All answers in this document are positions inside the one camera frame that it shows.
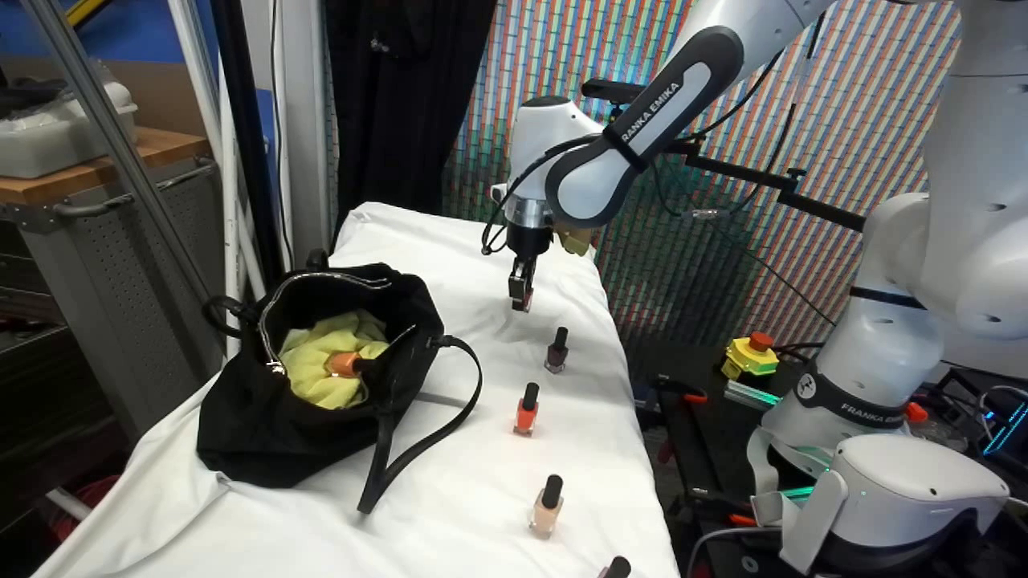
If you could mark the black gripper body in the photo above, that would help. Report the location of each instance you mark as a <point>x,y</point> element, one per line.
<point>530,242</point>

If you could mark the dark brown nail polish bottle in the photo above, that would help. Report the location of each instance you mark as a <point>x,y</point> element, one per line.
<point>558,355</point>

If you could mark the pale red nail polish bottle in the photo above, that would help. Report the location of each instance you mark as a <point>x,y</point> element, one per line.
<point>342,363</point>

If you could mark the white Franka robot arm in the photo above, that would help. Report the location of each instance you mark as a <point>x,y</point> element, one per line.
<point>964,268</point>

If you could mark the large orange nail polish bottle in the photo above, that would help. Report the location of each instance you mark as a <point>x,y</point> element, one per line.
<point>525,413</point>

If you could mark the peach nail polish bottle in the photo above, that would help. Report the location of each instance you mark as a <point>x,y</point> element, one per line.
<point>548,513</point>

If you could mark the black capped nail polish bottle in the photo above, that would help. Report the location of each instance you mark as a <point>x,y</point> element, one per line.
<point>614,566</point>

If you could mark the tan wrist plate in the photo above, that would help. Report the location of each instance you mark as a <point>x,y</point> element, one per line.
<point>575,242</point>

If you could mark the colourful patterned screen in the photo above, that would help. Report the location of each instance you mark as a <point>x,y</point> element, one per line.
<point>686,268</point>

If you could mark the white tablecloth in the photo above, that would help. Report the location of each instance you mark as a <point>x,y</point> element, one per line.
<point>484,461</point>

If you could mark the black curtain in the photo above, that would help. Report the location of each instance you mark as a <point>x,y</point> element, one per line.
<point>405,107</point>

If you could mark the yellow cloth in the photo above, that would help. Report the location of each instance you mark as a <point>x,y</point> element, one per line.
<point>311,375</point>

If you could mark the yellow red emergency stop button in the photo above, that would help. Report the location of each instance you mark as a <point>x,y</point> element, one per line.
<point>749,355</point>

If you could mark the teal box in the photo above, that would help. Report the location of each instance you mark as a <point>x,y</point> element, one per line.
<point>757,392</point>

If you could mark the black fabric handbag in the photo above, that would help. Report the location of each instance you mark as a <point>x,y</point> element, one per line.
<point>259,429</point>

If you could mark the grey metal cabinet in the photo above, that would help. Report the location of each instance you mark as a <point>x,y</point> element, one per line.
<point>117,290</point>

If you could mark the slanted aluminium pole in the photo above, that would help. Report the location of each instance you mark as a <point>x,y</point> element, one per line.
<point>117,150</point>

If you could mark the wooden board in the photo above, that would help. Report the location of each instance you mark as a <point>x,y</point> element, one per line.
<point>97,167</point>

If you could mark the white plastic container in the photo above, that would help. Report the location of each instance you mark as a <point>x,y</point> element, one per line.
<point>52,132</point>

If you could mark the blue lit device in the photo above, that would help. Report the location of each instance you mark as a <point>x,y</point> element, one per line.
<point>1011,421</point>

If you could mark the black camera on stand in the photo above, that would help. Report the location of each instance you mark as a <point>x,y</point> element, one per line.
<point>606,90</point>

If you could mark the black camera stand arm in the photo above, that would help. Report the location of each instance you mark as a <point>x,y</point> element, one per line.
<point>772,181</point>

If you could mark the black frame post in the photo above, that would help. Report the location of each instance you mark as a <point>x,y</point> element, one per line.
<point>252,138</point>

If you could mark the white frame tube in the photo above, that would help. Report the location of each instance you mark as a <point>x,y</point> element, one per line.
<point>221,162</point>

